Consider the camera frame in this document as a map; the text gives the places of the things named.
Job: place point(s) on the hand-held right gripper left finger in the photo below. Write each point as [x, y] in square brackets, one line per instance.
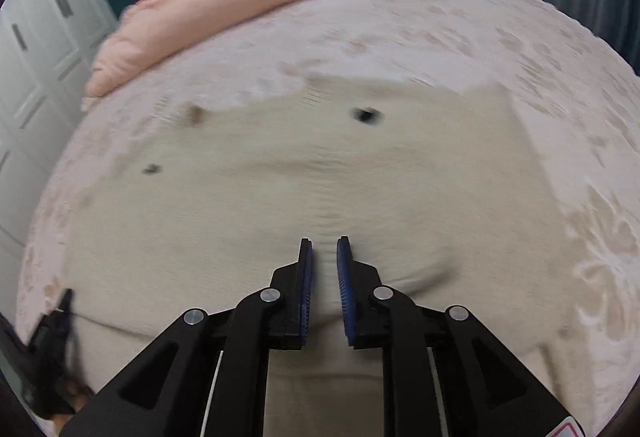
[308, 284]

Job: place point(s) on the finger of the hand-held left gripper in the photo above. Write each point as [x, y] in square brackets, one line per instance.
[59, 317]

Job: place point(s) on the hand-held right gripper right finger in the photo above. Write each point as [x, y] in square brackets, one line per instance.
[343, 284]

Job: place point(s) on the beige small garment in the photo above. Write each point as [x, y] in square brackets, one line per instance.
[300, 177]

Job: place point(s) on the white wardrobe doors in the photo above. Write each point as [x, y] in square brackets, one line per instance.
[40, 82]

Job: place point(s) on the pink floral bed sheet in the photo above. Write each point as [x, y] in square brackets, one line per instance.
[450, 32]

